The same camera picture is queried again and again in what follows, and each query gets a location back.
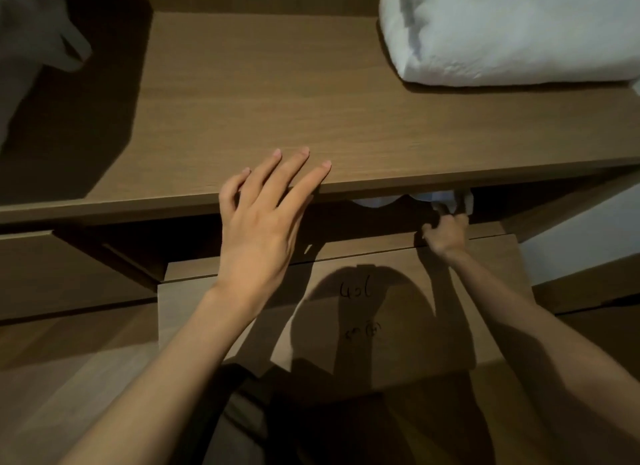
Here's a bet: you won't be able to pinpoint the person's right hand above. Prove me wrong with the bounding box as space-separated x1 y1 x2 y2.
421 213 471 260

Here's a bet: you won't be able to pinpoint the person's left hand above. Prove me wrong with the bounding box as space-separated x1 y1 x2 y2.
212 147 333 322

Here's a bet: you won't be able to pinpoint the wooden cabinet flap door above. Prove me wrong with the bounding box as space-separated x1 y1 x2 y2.
157 233 533 380

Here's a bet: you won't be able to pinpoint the person's left forearm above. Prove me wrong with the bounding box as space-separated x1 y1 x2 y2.
59 287 261 465

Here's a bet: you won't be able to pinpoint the person's right forearm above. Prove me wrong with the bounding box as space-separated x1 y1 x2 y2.
439 249 640 446

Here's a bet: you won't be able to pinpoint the person's dark trousers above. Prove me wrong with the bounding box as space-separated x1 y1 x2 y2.
169 364 496 465

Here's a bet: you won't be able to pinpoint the wooden vanity base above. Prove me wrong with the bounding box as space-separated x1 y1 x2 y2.
0 229 160 322

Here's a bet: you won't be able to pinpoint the white plastic bag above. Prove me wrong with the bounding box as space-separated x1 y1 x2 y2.
0 0 93 146

